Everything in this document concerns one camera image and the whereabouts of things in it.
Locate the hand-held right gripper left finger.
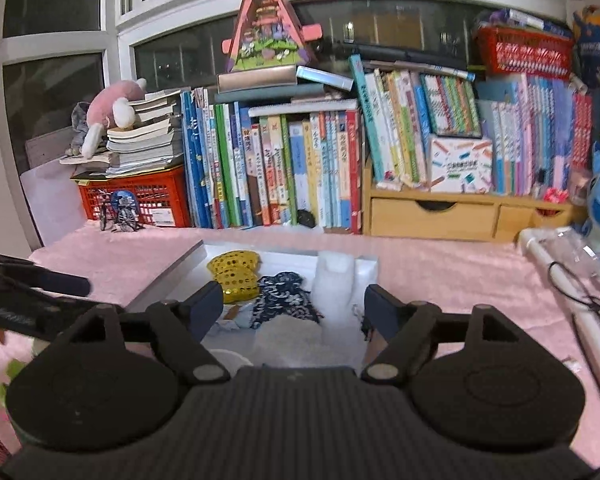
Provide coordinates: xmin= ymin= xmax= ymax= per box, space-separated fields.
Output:
xmin=27 ymin=281 xmax=231 ymax=386

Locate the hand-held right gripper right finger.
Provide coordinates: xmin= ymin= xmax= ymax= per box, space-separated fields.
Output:
xmin=360 ymin=284 xmax=523 ymax=385

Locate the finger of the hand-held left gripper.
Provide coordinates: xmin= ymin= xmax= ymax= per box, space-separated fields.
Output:
xmin=0 ymin=249 xmax=92 ymax=297
xmin=0 ymin=296 xmax=98 ymax=343

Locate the gold sequin pouch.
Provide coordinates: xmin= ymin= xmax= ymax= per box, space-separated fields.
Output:
xmin=206 ymin=250 xmax=262 ymax=305

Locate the clear bubble wrap bag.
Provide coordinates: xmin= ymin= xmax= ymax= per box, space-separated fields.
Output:
xmin=315 ymin=251 xmax=357 ymax=332

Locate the navy floral fabric pouch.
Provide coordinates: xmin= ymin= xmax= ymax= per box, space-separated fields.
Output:
xmin=250 ymin=271 xmax=325 ymax=331

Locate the white fluffy plush item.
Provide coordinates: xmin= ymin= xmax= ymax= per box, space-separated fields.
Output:
xmin=252 ymin=322 xmax=326 ymax=367

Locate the white shallow box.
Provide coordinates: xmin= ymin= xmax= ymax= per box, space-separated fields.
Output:
xmin=125 ymin=240 xmax=381 ymax=371

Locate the white paper cup blue drawing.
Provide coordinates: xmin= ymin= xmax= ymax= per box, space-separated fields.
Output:
xmin=212 ymin=349 xmax=255 ymax=376

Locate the white board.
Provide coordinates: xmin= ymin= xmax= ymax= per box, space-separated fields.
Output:
xmin=20 ymin=160 xmax=88 ymax=251

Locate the pink tablecloth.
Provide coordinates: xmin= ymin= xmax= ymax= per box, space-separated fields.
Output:
xmin=0 ymin=222 xmax=600 ymax=466

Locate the miniature toy bicycle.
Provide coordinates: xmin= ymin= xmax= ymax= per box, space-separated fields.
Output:
xmin=97 ymin=187 xmax=143 ymax=233

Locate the wooden drawer organizer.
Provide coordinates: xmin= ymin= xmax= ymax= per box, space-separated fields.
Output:
xmin=361 ymin=160 xmax=588 ymax=243

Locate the red plastic crate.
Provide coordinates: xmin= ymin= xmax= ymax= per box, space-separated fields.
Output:
xmin=77 ymin=165 xmax=192 ymax=228

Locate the grey box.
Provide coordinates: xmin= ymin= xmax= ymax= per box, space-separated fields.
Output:
xmin=25 ymin=132 xmax=76 ymax=168

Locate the grey plush elephant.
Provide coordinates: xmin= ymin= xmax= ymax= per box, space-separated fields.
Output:
xmin=65 ymin=101 xmax=93 ymax=157

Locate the long row of picture books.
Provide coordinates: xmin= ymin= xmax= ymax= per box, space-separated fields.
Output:
xmin=180 ymin=87 xmax=363 ymax=233

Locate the stack of flat books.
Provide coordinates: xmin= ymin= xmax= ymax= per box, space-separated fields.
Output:
xmin=60 ymin=89 xmax=186 ymax=178

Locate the white patterned cardboard box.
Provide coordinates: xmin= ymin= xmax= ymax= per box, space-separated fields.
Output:
xmin=427 ymin=135 xmax=495 ymax=193

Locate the pink plush toy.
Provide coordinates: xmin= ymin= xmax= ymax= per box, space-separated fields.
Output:
xmin=80 ymin=78 xmax=148 ymax=158

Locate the white tube stand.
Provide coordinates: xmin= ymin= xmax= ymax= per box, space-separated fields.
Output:
xmin=517 ymin=226 xmax=600 ymax=406

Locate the clear plastic wrap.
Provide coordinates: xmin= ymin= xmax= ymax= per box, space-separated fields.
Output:
xmin=555 ymin=227 xmax=600 ymax=273

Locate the row of slim study books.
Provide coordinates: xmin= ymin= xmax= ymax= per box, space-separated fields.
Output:
xmin=350 ymin=55 xmax=596 ymax=196

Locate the pile of flat hardcover books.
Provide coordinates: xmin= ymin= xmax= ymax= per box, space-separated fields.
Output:
xmin=214 ymin=65 xmax=356 ymax=106

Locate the long black case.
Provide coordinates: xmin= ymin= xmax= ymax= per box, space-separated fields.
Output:
xmin=350 ymin=42 xmax=468 ymax=68

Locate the pink triangular toy house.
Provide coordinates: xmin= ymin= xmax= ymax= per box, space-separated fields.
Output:
xmin=221 ymin=0 xmax=323 ymax=73

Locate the red mesh basket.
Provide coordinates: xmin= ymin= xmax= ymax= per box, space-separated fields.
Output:
xmin=475 ymin=25 xmax=576 ymax=81

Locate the blue printed box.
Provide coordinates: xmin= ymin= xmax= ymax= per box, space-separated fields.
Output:
xmin=572 ymin=5 xmax=600 ymax=91

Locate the black cable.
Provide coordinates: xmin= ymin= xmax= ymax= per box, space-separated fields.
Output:
xmin=547 ymin=260 xmax=600 ymax=321

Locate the white window frame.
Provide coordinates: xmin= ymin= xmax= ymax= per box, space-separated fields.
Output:
xmin=0 ymin=0 xmax=581 ymax=171

